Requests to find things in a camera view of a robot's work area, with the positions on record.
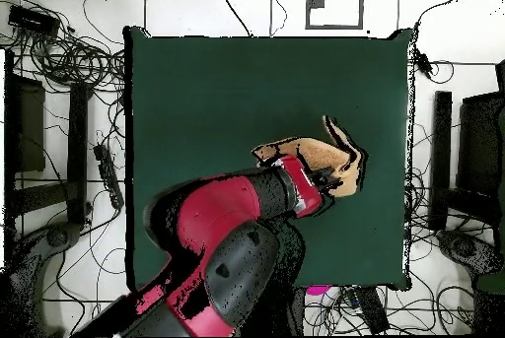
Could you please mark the orange terry towel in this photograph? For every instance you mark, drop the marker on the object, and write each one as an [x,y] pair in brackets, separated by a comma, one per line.
[315,152]

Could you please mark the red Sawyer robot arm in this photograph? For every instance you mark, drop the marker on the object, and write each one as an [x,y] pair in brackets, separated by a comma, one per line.
[213,212]

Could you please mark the magenta round object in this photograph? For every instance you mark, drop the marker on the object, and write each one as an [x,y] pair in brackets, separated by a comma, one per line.
[317,290]

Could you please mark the black upright bar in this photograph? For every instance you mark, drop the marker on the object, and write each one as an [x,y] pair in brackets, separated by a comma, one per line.
[77,148]
[441,156]

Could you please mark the black power strip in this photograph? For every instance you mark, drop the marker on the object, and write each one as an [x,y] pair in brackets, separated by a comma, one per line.
[373,310]
[107,174]

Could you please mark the grey stand foot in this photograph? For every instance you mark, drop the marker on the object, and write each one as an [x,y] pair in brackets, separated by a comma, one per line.
[461,247]
[59,235]

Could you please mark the dark green tablecloth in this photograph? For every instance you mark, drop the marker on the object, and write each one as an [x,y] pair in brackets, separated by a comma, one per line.
[177,117]

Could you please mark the black power adapter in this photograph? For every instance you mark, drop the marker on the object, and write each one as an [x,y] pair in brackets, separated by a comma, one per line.
[424,64]

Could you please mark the dark cabinet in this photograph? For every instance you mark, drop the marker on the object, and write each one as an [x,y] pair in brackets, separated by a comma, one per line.
[479,145]

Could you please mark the dark brown box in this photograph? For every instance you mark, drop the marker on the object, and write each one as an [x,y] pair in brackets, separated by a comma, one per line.
[31,125]

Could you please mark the black electronics box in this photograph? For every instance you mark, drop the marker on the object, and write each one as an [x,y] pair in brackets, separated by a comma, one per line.
[33,20]

